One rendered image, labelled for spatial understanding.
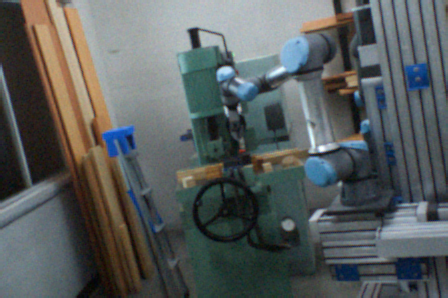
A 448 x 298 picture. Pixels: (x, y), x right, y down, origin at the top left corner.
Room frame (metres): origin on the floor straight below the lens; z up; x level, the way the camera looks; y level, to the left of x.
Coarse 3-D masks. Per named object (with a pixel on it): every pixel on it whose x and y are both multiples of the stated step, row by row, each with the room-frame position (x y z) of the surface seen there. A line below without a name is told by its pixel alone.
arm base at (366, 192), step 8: (368, 176) 2.09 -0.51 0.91; (344, 184) 2.12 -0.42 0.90; (352, 184) 2.09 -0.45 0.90; (360, 184) 2.08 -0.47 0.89; (368, 184) 2.08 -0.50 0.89; (344, 192) 2.12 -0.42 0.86; (352, 192) 2.08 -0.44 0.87; (360, 192) 2.07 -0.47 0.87; (368, 192) 2.08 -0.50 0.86; (376, 192) 2.09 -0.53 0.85; (344, 200) 2.11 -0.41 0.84; (352, 200) 2.08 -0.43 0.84; (360, 200) 2.07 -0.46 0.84; (368, 200) 2.06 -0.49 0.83; (376, 200) 2.08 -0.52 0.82
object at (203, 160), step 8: (216, 48) 2.95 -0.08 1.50; (176, 56) 2.97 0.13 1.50; (216, 56) 2.95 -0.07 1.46; (184, 88) 2.96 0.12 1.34; (192, 120) 2.96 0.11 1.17; (192, 128) 2.96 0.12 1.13; (232, 136) 2.95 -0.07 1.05; (200, 144) 2.96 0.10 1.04; (232, 144) 2.95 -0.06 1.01; (200, 152) 2.96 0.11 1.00; (224, 152) 2.96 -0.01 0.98; (232, 152) 2.95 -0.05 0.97; (200, 160) 2.96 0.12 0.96; (208, 160) 2.96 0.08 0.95; (216, 160) 2.96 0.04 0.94
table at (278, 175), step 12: (276, 168) 2.65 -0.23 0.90; (288, 168) 2.60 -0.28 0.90; (300, 168) 2.60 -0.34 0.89; (204, 180) 2.72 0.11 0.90; (264, 180) 2.61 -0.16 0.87; (276, 180) 2.60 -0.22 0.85; (288, 180) 2.60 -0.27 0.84; (180, 192) 2.62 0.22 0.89; (192, 192) 2.62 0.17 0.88; (216, 192) 2.61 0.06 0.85; (228, 192) 2.52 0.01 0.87; (240, 192) 2.51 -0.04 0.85
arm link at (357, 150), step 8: (344, 144) 2.09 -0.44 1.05; (352, 144) 2.09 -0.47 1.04; (360, 144) 2.09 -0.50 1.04; (352, 152) 2.07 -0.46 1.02; (360, 152) 2.08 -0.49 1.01; (368, 152) 2.11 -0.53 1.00; (352, 160) 2.05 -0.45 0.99; (360, 160) 2.07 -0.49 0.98; (368, 160) 2.10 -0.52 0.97; (360, 168) 2.08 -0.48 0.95; (368, 168) 2.09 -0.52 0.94; (352, 176) 2.09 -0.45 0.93; (360, 176) 2.08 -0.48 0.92
